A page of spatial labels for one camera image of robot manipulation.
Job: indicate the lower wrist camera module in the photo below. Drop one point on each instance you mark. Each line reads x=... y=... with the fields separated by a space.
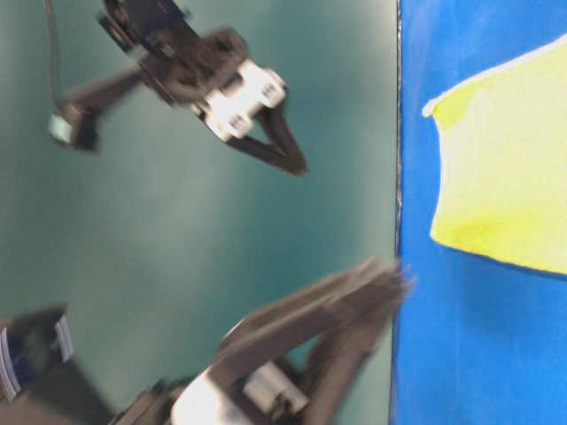
x=42 y=381

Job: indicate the yellow-green towel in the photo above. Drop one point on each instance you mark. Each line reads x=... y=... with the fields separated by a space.
x=502 y=161

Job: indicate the upper gripper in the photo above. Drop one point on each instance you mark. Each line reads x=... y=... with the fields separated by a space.
x=216 y=76

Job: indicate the upper robot arm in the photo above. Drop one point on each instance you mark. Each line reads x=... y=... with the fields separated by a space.
x=142 y=22

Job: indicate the lower gripper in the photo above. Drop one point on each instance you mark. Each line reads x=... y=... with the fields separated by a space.
x=323 y=334

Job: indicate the blue table cloth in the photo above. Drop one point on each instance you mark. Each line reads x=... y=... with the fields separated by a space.
x=477 y=342

